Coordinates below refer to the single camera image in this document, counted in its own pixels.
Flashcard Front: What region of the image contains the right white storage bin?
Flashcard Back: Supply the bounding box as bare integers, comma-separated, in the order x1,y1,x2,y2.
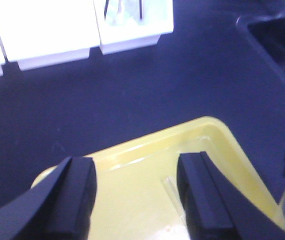
93,0,174,55

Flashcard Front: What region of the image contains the short clear test tube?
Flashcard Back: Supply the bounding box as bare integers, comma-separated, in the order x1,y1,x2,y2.
162,176,187,227

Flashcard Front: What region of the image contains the yellow plastic tray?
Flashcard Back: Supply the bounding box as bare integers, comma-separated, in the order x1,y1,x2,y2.
29,116,285,240

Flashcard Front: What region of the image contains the middle white storage bin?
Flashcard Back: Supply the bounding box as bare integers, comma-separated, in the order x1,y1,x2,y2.
0,0,100,71

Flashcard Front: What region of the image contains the black wire tripod stand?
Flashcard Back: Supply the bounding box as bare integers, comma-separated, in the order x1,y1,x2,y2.
103,0,143,20

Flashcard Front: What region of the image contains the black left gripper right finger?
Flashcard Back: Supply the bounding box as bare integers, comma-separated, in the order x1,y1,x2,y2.
177,151,285,240

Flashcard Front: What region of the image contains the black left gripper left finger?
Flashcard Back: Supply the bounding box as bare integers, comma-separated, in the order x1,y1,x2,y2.
0,157,97,240

